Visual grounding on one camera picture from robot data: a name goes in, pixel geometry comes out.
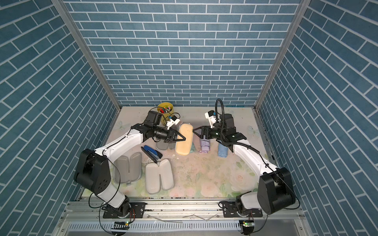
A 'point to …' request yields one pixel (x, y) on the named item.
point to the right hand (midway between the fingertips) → (199, 131)
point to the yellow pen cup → (166, 109)
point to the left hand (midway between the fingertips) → (186, 141)
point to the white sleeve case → (184, 148)
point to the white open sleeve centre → (153, 172)
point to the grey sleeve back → (161, 145)
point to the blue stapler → (153, 154)
